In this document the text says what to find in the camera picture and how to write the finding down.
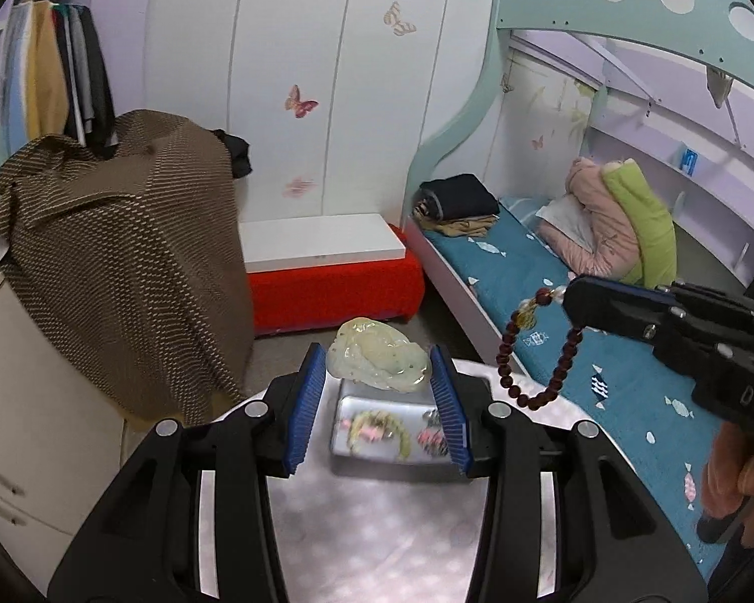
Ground dark red bead bracelet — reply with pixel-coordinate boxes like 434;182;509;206
495;284;585;413

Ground pale green jade pendant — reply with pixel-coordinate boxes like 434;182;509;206
325;317;431;393

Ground small pink charm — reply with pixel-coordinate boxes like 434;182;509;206
417;426;449;459

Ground grey metal jewelry box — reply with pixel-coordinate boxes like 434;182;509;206
329;380;464;483

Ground person's right hand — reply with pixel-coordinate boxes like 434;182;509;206
701;422;754;549

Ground pink padded jacket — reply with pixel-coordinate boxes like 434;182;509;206
538;158;636;280

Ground green blanket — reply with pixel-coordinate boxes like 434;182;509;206
602;159;677;288

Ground white pillow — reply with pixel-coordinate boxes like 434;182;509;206
535;193;597;252

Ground blue patterned mattress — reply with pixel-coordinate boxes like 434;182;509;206
425;210;725;578

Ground red bench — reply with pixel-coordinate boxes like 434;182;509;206
246;221;425;336

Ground folded dark clothes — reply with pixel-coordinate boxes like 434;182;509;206
411;173;500;238

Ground white board on bench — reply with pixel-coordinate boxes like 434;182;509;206
238;214;406;274

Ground faded pink butterfly sticker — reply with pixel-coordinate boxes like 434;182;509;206
283;177;316;199

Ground brown polka dot cloth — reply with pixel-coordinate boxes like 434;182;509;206
0;109;254;426

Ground beige cabinet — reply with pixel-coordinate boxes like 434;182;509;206
0;276;124;591

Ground black garment behind cloth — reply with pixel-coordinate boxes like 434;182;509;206
212;129;253;180

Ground white wardrobe doors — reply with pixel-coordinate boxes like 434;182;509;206
144;0;492;222

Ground beige butterfly sticker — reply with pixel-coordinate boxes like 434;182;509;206
383;2;417;37

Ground hanging clothes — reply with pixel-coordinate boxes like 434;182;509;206
1;0;115;154

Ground purple shelf unit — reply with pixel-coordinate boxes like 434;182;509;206
0;0;99;203

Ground teal bed frame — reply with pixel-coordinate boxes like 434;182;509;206
401;0;754;228

